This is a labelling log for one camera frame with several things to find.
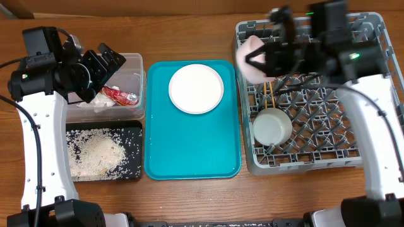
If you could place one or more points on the small pink plate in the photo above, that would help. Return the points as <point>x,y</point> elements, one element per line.
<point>250,73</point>

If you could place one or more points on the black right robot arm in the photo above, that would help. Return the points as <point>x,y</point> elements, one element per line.
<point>358,73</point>

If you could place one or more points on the white tissue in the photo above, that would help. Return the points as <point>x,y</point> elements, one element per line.
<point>100,101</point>

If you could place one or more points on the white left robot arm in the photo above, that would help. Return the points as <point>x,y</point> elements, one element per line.
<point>39,90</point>

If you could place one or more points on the red snack wrapper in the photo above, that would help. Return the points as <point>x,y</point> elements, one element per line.
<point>121,98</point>

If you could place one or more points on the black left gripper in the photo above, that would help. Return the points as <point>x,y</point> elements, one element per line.
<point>101,69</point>

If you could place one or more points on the white bowl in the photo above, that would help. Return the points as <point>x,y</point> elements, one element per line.
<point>272,126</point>

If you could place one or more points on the large pink plate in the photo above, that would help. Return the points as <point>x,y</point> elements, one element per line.
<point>196,89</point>

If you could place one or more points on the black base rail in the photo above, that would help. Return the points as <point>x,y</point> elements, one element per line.
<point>273,223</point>

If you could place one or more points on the teal plastic tray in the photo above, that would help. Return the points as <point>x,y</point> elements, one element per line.
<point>180,145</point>

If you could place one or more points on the clear plastic waste bin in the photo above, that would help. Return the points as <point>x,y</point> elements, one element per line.
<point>130,78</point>

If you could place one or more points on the grey plastic dish rack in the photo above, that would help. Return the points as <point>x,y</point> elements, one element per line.
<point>321,135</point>

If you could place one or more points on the black tray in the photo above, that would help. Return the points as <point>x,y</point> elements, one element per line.
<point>135,126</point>

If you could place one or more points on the wooden chopstick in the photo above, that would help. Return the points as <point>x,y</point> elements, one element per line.
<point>272,95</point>
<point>265,95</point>

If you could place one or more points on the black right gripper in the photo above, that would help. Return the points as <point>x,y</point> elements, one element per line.
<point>276,64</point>

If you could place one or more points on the spilled rice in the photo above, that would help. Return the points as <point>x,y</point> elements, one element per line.
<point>94,153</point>

